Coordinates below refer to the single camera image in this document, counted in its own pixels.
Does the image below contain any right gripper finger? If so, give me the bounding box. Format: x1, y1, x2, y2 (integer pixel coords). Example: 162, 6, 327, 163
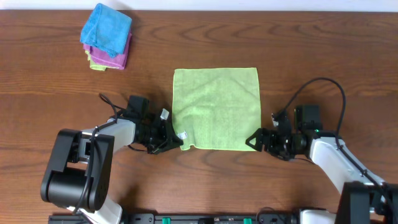
245, 128, 264, 144
245, 138, 264, 152

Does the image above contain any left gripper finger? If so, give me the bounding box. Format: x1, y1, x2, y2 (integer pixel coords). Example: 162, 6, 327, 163
149, 138, 183, 155
165, 121, 183, 146

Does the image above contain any green microfiber cloth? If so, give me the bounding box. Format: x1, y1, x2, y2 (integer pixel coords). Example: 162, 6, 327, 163
172, 68, 261, 152

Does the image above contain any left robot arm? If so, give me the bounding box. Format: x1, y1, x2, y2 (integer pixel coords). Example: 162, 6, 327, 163
40, 114, 183, 223

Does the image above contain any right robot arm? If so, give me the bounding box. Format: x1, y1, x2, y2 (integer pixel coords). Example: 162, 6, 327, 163
246, 128, 397, 223

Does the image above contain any purple folded cloth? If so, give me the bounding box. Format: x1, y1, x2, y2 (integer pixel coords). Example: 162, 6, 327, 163
83, 34, 132, 70

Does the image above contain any light green folded cloth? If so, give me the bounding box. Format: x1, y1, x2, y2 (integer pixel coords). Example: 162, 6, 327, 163
85, 50, 107, 71

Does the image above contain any blue folded cloth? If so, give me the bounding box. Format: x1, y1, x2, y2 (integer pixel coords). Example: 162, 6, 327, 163
80, 3, 132, 58

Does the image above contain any right black cable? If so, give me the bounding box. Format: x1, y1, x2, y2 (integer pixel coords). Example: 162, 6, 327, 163
272, 77, 398, 218

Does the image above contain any black cable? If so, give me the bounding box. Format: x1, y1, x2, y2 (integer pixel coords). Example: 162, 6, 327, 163
73, 93, 128, 215
272, 77, 398, 218

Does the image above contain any left black cable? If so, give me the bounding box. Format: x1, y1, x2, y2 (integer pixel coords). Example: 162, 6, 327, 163
73, 93, 128, 215

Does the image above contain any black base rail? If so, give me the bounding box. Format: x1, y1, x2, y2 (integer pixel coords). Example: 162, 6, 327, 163
48, 213, 299, 224

